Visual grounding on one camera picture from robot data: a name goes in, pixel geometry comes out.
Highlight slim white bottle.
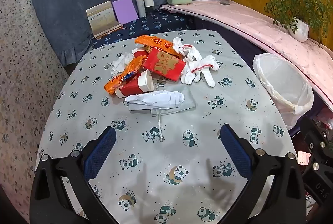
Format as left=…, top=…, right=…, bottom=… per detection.
left=135, top=0, right=147, bottom=18

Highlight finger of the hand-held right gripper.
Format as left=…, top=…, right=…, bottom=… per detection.
left=299, top=117, right=333, bottom=162

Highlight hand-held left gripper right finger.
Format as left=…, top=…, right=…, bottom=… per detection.
left=220, top=124, right=306, bottom=224

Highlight white cotton glove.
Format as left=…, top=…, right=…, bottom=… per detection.
left=182, top=44, right=203, bottom=63
left=173, top=37, right=186, bottom=54

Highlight grey drawstring pouch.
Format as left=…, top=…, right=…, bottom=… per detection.
left=151, top=83, right=197, bottom=142

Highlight red paper cup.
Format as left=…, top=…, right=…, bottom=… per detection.
left=131, top=47, right=150, bottom=58
left=114, top=69, right=154, bottom=99

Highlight bin with white plastic bag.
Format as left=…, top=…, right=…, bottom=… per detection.
left=253, top=53, right=315, bottom=131

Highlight pink cloth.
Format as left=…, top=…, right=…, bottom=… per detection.
left=159, top=0, right=333, bottom=107

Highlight white glove red trim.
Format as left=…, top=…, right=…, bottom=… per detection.
left=181, top=55, right=219, bottom=88

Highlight pink dotted card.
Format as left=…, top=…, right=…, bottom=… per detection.
left=297, top=150, right=311, bottom=166

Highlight orange wrapper red characters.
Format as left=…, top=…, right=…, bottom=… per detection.
left=134, top=35, right=183, bottom=58

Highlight white tissue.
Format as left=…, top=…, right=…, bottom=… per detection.
left=110, top=52, right=136, bottom=76

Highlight white jar clear base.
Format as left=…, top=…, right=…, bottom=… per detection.
left=143, top=0, right=154, bottom=15

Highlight orange snack wrapper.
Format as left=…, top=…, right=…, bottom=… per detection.
left=104, top=55, right=147, bottom=95

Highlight wooden book stand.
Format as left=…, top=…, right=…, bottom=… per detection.
left=92, top=23, right=124, bottom=39

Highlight dark blue printed cloth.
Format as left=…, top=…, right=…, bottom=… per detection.
left=91, top=10, right=194, bottom=49

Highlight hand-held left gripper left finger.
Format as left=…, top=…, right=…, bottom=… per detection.
left=30, top=126, right=117, bottom=224

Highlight white paper receipt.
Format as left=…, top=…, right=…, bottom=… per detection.
left=125, top=90, right=185, bottom=111

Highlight red packet gold print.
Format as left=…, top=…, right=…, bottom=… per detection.
left=143, top=47, right=187, bottom=82

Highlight white plant pot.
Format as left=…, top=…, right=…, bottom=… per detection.
left=287, top=17, right=310, bottom=43

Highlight panda print tablecloth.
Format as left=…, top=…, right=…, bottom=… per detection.
left=35, top=29, right=298, bottom=224

